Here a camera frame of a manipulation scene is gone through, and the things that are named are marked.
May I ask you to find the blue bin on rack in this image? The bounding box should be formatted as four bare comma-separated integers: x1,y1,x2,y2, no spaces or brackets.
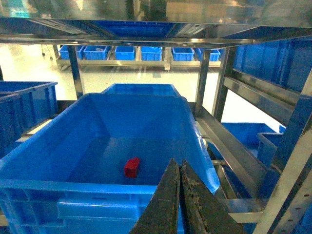
0,93,220,234

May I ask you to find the steel flow rack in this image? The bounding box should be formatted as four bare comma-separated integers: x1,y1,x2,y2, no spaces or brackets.
0,0,312,234

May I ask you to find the red toy block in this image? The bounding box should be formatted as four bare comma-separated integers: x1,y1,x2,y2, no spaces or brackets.
124,157,141,179

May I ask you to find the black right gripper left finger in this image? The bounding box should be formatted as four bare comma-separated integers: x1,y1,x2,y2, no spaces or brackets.
130,158,180,234

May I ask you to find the blue bin behind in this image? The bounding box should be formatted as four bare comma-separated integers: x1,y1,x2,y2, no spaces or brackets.
101,83,180,97

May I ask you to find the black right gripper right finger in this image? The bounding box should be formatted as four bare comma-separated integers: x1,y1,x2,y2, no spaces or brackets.
179,160,245,234

